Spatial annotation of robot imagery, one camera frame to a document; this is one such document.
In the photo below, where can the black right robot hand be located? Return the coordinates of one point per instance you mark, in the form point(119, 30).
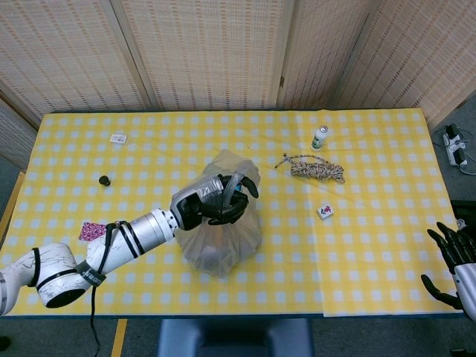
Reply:
point(461, 256)

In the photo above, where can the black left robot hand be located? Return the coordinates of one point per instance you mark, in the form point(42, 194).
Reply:
point(197, 204)

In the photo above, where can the translucent plastic bag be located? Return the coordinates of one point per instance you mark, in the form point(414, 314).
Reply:
point(223, 241)

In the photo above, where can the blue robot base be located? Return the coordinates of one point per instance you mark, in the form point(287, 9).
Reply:
point(238, 340)

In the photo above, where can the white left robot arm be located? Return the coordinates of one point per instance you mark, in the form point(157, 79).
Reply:
point(148, 230)

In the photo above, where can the yellow checkered tablecloth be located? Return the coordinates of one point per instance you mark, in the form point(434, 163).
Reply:
point(372, 260)

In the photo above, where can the small black stopper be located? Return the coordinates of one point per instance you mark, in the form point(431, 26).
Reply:
point(105, 180)

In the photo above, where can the small white card box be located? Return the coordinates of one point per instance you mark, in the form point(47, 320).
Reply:
point(118, 138)

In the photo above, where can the red patterned playing card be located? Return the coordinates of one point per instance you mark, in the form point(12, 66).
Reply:
point(91, 231)

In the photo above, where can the white power strip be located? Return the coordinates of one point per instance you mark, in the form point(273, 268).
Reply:
point(454, 147)

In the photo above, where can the white mahjong tile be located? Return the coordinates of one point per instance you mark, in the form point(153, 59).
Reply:
point(325, 212)

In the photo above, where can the white bottle green label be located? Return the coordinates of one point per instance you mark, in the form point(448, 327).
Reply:
point(319, 139)

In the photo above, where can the beige woven folding screen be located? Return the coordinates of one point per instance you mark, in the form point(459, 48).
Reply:
point(204, 52)

